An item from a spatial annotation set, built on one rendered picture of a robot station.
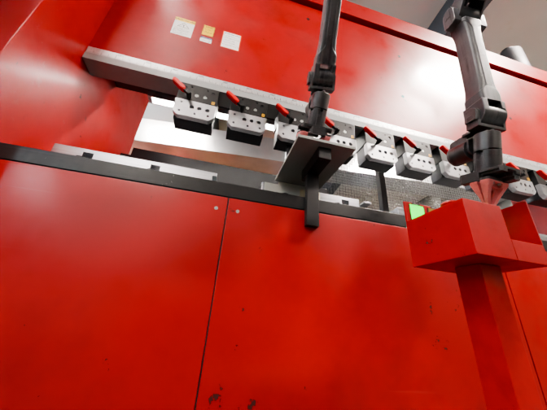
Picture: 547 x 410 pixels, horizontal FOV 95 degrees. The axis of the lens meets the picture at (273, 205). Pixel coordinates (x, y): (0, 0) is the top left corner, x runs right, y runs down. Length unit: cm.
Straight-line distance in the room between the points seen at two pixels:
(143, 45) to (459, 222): 123
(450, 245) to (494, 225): 9
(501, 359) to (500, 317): 7
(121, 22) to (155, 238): 98
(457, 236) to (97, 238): 81
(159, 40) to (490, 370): 145
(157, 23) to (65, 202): 90
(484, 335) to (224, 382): 55
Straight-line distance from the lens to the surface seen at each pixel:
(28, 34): 106
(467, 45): 103
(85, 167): 82
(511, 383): 70
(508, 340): 71
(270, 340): 68
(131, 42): 132
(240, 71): 123
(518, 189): 172
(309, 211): 75
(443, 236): 67
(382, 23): 198
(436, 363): 92
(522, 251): 73
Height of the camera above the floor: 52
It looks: 25 degrees up
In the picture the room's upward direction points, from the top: 4 degrees clockwise
